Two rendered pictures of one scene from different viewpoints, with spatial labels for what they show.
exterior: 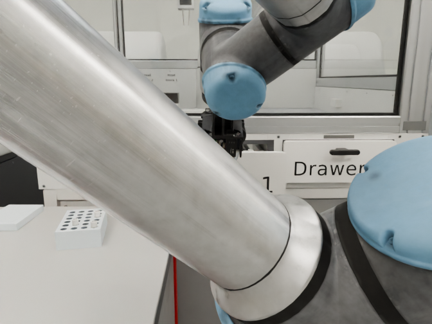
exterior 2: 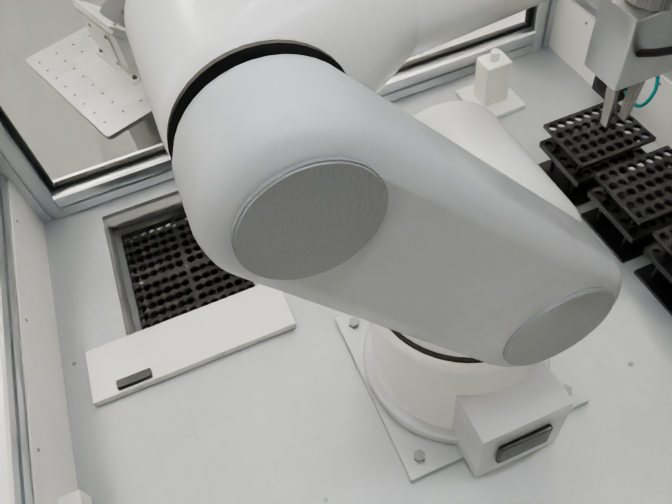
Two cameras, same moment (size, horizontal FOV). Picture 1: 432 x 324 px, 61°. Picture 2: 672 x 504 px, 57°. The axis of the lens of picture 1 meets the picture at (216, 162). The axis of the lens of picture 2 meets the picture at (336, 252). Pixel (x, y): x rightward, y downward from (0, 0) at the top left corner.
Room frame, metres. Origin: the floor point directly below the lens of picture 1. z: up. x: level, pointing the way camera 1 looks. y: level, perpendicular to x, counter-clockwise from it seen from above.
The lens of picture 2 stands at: (1.77, -0.21, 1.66)
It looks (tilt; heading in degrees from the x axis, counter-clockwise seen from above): 53 degrees down; 167
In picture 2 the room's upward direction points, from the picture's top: 10 degrees counter-clockwise
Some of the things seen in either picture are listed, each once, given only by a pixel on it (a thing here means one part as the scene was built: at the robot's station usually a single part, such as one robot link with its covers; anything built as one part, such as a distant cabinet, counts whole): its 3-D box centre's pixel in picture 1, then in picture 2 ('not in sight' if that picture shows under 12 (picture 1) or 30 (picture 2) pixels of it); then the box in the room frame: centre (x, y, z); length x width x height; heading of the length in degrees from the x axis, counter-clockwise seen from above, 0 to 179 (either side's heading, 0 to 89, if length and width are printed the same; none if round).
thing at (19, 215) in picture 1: (12, 216); not in sight; (0.81, 0.48, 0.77); 0.13 x 0.09 x 0.02; 0
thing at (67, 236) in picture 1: (83, 227); not in sight; (0.72, 0.28, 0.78); 0.12 x 0.08 x 0.04; 11
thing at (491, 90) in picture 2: not in sight; (492, 77); (1.05, 0.26, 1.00); 0.09 x 0.08 x 0.10; 1
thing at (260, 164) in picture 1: (219, 176); not in sight; (0.78, -0.01, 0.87); 0.29 x 0.02 x 0.11; 91
